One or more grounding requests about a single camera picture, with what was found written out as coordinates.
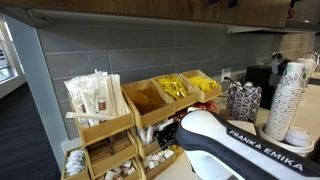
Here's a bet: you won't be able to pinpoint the wooden bin with brown napkins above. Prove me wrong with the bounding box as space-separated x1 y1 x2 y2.
84 129 138 179

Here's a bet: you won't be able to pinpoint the white wall outlet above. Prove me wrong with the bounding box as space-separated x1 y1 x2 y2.
221 67 232 83

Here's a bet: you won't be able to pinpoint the wooden upper cabinet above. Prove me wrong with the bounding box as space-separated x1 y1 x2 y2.
0 0 291 29

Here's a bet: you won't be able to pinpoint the small white packets pile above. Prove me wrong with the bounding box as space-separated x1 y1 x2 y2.
64 149 87 177

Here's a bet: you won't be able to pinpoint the black coffee machine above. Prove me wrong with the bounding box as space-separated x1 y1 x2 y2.
245 52 292 111

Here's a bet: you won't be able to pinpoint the yellow sachets pile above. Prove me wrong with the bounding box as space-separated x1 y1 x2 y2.
188 75 219 93
155 75 189 100

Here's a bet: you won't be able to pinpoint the brown napkins stack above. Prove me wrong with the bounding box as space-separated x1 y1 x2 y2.
87 131 133 164

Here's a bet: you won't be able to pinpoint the black white patterned bag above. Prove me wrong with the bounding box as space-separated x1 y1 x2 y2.
226 80 263 123

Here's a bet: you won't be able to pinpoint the white cup lids stack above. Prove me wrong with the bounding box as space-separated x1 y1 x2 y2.
284 126 313 148

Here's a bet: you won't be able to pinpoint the white round tray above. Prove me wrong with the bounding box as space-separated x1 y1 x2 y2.
257 123 315 158

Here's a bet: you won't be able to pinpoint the white peanut butter sachet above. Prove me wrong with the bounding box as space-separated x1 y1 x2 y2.
146 123 160 142
135 126 149 145

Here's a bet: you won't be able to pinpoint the window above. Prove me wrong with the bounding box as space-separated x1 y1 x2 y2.
0 31 18 83

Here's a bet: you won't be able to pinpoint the tall paper cup stack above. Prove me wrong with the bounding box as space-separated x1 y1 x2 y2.
264 62 306 142

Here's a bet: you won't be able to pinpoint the creamer cups pile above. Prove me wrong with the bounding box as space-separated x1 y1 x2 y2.
142 149 175 170
104 159 137 180

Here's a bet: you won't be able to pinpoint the wooden bin with cutlery packets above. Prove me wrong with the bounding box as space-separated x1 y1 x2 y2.
68 96 136 148

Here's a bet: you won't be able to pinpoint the empty wooden bin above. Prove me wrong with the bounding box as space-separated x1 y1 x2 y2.
121 79 176 130

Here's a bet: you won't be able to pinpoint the white wrapped cutlery packets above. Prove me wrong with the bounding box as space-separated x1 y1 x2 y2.
63 69 131 129

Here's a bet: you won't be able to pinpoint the small wooden bin white packets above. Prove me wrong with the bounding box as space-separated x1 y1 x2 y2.
60 146 90 180

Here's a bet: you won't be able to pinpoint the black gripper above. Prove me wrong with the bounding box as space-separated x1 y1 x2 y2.
153 123 182 151

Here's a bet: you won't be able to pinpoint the wooden bin with red packets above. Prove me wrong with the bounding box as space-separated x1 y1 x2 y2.
186 99 220 116
171 108 193 122

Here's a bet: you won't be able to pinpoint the red packets pile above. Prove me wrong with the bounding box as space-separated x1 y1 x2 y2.
193 100 217 113
173 109 188 120

